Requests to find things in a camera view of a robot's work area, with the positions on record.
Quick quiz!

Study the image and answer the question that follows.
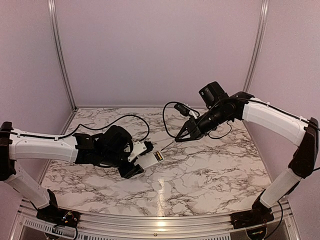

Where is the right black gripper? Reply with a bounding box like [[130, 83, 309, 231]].
[[175, 104, 232, 142]]

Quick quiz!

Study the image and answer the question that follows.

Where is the white remote control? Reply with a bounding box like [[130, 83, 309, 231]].
[[137, 151, 164, 170]]

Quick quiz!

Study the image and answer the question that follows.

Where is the white battery compartment cover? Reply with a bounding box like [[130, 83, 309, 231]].
[[185, 157, 196, 167]]

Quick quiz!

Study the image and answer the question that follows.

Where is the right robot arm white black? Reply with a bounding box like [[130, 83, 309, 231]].
[[174, 92, 320, 224]]

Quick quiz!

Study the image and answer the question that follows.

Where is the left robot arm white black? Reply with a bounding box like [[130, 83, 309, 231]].
[[0, 122, 147, 225]]

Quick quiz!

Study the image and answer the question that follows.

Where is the black gold battery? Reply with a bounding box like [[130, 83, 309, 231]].
[[154, 151, 164, 162]]

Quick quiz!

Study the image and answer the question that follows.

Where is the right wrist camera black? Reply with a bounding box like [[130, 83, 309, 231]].
[[174, 102, 191, 117]]

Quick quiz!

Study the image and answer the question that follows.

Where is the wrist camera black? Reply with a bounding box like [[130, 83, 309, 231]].
[[174, 102, 191, 117], [127, 141, 154, 162]]

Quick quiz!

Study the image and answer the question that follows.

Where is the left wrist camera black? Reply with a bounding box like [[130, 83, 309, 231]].
[[127, 141, 154, 162]]

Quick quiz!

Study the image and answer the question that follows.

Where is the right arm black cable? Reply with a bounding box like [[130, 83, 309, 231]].
[[162, 98, 320, 173]]

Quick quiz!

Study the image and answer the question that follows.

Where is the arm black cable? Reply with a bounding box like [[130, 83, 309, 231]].
[[162, 98, 320, 173], [0, 114, 150, 143]]

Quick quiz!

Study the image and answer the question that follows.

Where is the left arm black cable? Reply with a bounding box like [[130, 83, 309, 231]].
[[0, 114, 150, 143]]

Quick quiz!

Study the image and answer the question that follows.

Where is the front aluminium rail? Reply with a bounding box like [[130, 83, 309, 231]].
[[9, 199, 301, 240]]

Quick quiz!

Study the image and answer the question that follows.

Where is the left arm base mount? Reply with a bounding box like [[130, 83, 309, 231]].
[[36, 208, 80, 228]]

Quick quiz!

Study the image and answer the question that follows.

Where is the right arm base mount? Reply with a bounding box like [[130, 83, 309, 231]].
[[230, 210, 275, 229]]

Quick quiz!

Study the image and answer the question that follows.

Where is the right aluminium frame post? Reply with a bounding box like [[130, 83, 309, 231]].
[[242, 0, 270, 93]]

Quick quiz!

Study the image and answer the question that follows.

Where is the aluminium frame post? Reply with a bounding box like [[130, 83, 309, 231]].
[[47, 0, 77, 112], [242, 0, 270, 93]]

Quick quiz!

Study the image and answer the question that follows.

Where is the left aluminium frame post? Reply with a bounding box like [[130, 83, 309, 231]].
[[47, 0, 77, 112]]

